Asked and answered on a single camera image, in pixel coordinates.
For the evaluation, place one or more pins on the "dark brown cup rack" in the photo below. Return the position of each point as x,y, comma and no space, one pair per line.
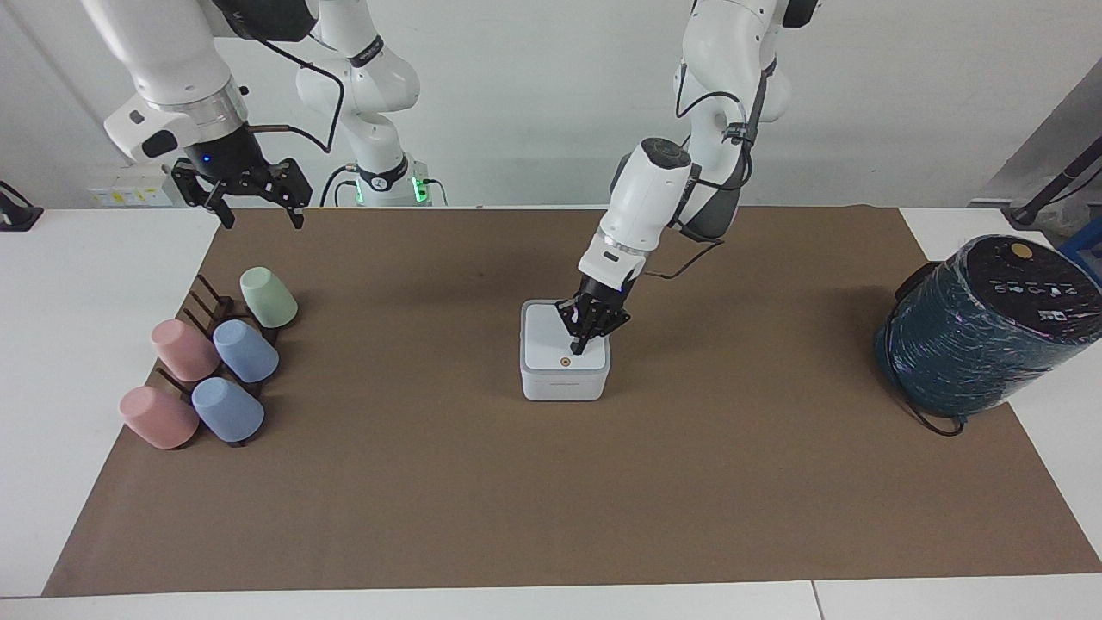
213,308

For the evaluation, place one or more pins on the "black stand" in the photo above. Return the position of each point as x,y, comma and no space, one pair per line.
17,215
1055,185

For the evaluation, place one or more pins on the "pink cup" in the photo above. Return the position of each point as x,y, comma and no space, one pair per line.
182,349
157,418

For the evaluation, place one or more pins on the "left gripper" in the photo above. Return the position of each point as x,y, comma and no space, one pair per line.
607,293

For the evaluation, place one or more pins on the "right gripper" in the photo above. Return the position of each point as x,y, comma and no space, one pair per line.
225,155

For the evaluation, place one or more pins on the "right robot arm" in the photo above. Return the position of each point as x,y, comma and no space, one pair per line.
164,60

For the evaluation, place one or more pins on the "green cup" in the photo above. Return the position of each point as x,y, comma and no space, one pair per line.
269,297

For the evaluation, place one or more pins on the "blue cup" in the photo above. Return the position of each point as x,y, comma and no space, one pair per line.
228,412
245,351

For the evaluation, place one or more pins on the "dark teal wrapped cylinder appliance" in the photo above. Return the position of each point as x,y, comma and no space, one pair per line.
981,336

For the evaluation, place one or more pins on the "white square box device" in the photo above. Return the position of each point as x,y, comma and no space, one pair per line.
551,362

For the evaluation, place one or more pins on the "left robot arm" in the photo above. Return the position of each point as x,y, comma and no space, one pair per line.
650,194

